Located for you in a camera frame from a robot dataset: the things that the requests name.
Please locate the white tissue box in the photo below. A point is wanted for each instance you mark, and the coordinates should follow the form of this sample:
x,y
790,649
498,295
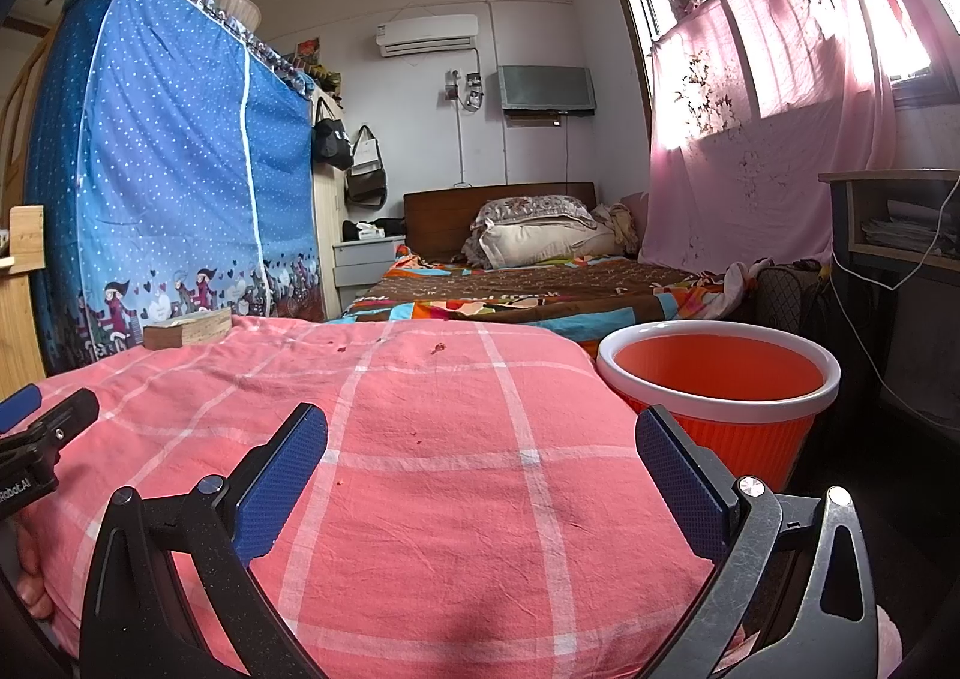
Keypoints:
x,y
367,233

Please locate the orange plastic bucket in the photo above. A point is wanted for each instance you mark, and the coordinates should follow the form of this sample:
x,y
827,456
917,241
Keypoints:
x,y
712,364

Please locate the crumpled white pink cloth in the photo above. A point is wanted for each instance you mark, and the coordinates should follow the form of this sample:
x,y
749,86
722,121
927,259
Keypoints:
x,y
739,285

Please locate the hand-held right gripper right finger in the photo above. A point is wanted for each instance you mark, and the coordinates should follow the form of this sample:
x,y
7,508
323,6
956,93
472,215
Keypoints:
x,y
679,484

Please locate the beige pillow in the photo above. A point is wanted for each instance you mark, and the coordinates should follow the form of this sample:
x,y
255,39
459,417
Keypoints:
x,y
540,242

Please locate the wall socket with plugs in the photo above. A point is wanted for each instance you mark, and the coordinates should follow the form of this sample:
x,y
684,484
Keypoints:
x,y
463,90

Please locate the light wooden rack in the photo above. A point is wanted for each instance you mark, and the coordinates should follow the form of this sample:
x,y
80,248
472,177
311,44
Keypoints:
x,y
22,319

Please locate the floral pillow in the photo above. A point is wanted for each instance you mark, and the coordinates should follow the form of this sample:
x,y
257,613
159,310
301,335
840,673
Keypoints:
x,y
529,208

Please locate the pink plaid blanket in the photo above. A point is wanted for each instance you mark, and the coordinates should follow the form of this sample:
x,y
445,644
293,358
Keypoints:
x,y
450,499

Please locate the stack of colourful boxes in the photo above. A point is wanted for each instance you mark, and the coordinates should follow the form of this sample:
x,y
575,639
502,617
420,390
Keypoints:
x,y
315,68

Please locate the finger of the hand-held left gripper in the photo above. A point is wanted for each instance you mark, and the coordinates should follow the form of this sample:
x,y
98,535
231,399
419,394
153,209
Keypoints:
x,y
64,416
19,405

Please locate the black mesh appliance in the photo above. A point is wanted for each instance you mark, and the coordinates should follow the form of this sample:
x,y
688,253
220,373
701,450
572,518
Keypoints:
x,y
787,304

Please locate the black cloth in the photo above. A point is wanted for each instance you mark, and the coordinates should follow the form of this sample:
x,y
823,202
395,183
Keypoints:
x,y
394,227

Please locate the black hanging bag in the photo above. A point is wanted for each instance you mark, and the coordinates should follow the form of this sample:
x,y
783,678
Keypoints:
x,y
331,143

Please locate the pink hanging sheet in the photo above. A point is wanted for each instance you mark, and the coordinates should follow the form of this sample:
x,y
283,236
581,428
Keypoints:
x,y
750,184

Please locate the person's left hand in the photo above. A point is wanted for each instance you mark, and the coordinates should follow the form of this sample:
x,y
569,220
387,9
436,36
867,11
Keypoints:
x,y
34,574

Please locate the white basket on wardrobe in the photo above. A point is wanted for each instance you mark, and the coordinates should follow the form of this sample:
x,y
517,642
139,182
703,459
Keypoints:
x,y
234,13

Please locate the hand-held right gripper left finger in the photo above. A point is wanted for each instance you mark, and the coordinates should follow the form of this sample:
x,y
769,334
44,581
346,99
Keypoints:
x,y
283,476

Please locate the white nightstand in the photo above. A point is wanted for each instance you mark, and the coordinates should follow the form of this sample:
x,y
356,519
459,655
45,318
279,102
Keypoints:
x,y
360,263

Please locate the white air conditioner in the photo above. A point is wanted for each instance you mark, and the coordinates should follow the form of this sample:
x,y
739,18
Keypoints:
x,y
427,34

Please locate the pink fuzzy cloth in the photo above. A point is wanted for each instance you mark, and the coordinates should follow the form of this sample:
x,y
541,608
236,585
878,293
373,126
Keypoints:
x,y
890,645

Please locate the brown wooden headboard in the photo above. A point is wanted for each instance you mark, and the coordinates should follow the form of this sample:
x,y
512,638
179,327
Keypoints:
x,y
439,214

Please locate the wooden desk shelf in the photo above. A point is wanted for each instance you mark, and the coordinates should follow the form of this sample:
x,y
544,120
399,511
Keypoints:
x,y
840,221

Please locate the grey hanging bag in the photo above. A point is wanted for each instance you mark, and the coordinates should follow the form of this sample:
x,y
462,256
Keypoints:
x,y
366,177

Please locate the beige wooden cabinet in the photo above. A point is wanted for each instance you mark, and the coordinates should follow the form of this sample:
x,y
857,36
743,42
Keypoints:
x,y
326,236

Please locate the stack of papers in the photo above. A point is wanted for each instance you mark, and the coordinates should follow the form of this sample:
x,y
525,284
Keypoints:
x,y
904,229

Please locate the blue dotted fabric wardrobe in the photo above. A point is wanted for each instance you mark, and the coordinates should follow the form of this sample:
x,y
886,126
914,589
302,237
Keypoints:
x,y
150,147

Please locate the wall television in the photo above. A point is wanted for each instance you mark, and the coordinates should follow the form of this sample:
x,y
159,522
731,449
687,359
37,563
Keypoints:
x,y
546,88

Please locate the beige bundled blanket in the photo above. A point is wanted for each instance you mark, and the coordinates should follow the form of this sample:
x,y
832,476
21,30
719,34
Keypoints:
x,y
616,225

